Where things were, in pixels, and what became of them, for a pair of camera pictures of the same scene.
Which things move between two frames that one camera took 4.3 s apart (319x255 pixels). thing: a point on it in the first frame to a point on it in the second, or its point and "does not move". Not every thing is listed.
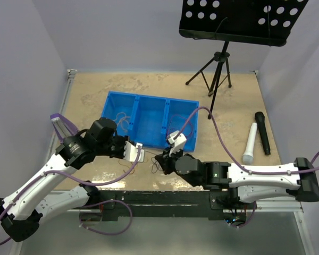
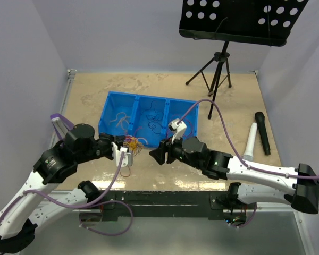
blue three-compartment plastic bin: [149, 119] does not move
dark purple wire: [155, 154] to [154, 121]
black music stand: [267, 23] does not move
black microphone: [260, 119] does not move
